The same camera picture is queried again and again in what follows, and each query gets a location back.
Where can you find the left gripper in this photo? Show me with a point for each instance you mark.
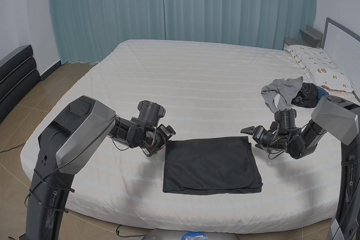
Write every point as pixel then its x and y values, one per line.
pixel 157 143

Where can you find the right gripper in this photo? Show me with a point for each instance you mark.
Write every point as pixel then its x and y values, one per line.
pixel 264 138

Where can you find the black T-shirt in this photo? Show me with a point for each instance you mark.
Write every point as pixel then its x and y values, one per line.
pixel 211 165

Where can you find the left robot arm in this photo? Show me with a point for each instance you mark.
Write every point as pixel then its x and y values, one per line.
pixel 81 126

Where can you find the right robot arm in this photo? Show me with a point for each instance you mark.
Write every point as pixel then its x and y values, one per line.
pixel 334 118

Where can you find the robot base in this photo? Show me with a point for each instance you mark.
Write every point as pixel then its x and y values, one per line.
pixel 174 234

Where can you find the bed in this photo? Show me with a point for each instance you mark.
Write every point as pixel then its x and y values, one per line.
pixel 197 87

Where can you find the grey garment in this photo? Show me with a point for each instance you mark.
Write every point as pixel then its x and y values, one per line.
pixel 281 89

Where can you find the black shiny garment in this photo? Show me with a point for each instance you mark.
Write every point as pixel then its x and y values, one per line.
pixel 306 95

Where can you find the dark blue garment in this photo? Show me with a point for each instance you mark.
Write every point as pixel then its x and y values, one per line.
pixel 322 91

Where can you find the white printed pillow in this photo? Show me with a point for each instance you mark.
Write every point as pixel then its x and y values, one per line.
pixel 317 64

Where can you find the grey bedside table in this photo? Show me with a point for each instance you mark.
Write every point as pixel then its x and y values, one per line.
pixel 306 35

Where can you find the black chest of drawers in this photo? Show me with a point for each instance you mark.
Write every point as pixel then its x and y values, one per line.
pixel 14 78

